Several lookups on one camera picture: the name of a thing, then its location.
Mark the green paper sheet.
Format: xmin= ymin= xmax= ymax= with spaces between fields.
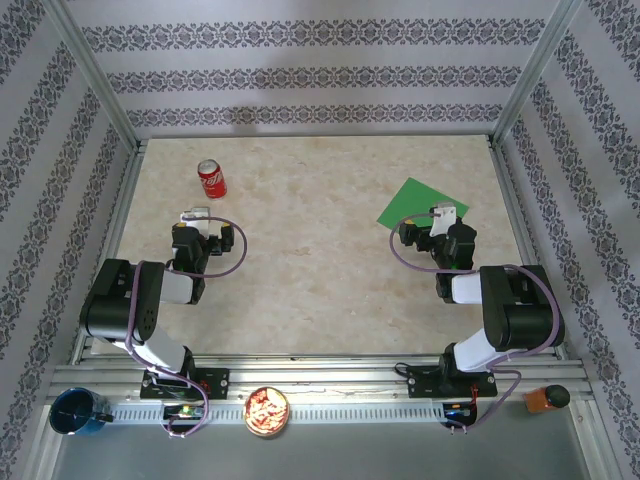
xmin=376 ymin=178 xmax=471 ymax=231

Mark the red soda can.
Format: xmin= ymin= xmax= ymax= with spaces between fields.
xmin=196 ymin=158 xmax=228 ymax=201

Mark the brown bottle with black cap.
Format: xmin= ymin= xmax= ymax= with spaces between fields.
xmin=522 ymin=384 xmax=571 ymax=415

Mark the round bowl with red food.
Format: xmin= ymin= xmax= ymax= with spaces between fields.
xmin=242 ymin=385 xmax=291 ymax=440

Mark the blue mug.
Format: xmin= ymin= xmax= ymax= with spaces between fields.
xmin=48 ymin=387 xmax=114 ymax=437

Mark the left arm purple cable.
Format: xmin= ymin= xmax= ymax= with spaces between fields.
xmin=124 ymin=213 xmax=249 ymax=441

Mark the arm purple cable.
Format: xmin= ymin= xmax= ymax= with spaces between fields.
xmin=389 ymin=209 xmax=561 ymax=436
xmin=124 ymin=213 xmax=249 ymax=441

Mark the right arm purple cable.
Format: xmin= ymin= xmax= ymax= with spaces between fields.
xmin=389 ymin=209 xmax=561 ymax=436

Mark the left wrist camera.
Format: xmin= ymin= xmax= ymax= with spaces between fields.
xmin=179 ymin=205 xmax=212 ymax=235

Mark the aluminium side rail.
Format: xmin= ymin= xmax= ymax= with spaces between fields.
xmin=69 ymin=139 xmax=149 ymax=365
xmin=487 ymin=134 xmax=569 ymax=360

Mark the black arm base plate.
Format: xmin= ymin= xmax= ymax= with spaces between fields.
xmin=407 ymin=364 xmax=497 ymax=400
xmin=139 ymin=367 xmax=231 ymax=401

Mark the long aluminium front rail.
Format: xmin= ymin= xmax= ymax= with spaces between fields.
xmin=49 ymin=355 xmax=594 ymax=401

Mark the aluminium frame post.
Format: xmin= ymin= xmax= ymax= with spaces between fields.
xmin=39 ymin=0 xmax=141 ymax=151
xmin=489 ymin=0 xmax=587 ymax=149

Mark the slotted grey cable duct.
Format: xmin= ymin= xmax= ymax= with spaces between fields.
xmin=107 ymin=401 xmax=449 ymax=426

